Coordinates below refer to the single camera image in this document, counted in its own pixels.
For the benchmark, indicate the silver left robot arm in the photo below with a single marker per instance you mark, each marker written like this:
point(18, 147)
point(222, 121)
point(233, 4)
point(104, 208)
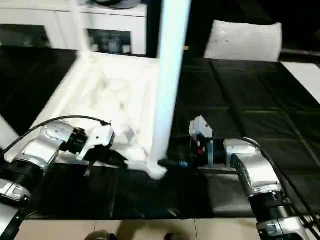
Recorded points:
point(42, 147)

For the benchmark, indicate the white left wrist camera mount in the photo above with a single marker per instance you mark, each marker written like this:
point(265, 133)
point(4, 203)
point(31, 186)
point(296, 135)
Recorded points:
point(100, 136)

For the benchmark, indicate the white flat board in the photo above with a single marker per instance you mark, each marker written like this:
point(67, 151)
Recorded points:
point(305, 77)

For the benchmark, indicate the white jar with blue print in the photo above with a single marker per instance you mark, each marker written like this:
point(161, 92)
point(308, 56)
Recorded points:
point(112, 46)

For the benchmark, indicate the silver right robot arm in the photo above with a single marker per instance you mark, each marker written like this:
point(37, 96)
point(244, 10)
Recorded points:
point(252, 170)

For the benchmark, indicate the small white jar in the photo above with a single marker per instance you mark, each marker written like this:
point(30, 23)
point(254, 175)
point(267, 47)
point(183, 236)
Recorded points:
point(126, 49)
point(95, 48)

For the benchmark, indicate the white cabinet with glass doors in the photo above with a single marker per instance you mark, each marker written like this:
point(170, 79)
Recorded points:
point(37, 17)

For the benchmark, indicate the white plastic table leg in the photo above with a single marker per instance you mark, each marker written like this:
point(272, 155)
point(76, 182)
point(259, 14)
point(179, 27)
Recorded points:
point(80, 30)
point(170, 75)
point(6, 130)

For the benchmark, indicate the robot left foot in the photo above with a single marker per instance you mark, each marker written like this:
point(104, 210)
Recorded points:
point(100, 236)

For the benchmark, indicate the black padded work mat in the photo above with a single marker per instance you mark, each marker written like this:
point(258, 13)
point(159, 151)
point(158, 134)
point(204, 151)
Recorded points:
point(250, 100)

